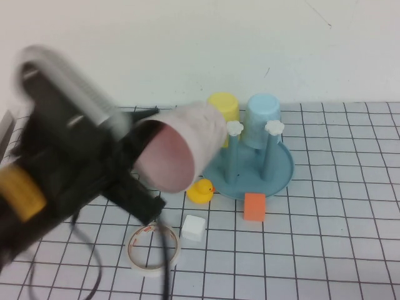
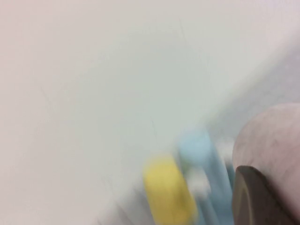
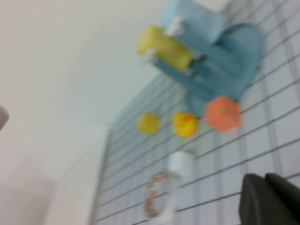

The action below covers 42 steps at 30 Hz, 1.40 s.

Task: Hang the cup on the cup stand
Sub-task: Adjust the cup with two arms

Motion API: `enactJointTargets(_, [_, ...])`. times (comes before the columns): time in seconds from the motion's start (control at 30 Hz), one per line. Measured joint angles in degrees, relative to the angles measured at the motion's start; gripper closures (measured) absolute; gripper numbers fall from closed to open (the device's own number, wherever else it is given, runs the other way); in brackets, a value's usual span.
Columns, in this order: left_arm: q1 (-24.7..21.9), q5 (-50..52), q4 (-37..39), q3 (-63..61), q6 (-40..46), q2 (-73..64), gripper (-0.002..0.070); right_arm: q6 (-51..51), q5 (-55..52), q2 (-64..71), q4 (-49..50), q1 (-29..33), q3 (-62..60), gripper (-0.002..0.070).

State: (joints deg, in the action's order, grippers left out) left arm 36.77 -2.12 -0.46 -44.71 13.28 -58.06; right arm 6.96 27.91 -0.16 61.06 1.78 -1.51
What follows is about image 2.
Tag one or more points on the blue cup stand tray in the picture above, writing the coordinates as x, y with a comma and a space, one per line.
220, 187

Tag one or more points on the light blue cup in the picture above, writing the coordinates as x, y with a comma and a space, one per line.
195, 147

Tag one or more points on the pink marbled cup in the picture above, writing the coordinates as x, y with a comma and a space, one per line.
276, 140

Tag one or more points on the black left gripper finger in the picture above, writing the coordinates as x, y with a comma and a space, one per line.
253, 201

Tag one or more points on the yellow cup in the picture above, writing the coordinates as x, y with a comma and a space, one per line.
166, 187

